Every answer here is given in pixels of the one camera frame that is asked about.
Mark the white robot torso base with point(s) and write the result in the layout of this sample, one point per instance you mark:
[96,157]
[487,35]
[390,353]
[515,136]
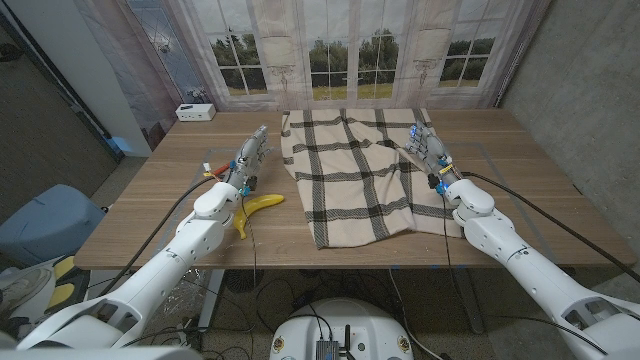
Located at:
[370,325]

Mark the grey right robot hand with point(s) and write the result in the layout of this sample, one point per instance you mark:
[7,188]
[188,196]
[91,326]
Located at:
[432,152]

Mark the yellow toy banana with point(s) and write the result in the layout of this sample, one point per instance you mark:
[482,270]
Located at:
[265,201]

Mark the yellow black floor pad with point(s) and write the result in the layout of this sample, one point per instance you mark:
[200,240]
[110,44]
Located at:
[62,295]

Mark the white power strip box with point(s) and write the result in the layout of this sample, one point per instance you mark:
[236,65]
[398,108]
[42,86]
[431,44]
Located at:
[195,112]

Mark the round black floor fan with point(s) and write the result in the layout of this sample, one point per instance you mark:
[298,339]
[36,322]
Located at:
[243,281]

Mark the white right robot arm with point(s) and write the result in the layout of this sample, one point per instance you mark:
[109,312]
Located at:
[525,260]

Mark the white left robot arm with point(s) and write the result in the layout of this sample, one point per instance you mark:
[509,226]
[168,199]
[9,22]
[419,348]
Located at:
[165,260]

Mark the small grey electronics box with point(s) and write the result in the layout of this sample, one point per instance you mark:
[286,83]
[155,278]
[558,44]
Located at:
[327,351]

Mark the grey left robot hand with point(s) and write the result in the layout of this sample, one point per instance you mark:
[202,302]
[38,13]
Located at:
[247,160]

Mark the clear crumpled plastic sheet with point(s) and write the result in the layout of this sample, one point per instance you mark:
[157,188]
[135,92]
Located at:
[186,295]

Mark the printed window backdrop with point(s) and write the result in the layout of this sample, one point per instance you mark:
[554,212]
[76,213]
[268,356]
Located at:
[350,30]

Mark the cream black plaid scarf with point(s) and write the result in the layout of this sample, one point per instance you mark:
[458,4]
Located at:
[350,175]

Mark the grey table leg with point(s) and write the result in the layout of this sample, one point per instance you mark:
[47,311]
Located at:
[470,305]

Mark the white grey sneaker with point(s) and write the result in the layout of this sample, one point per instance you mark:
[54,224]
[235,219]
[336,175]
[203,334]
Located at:
[22,290]

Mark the white table leg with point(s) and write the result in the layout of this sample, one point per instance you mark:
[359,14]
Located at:
[211,300]

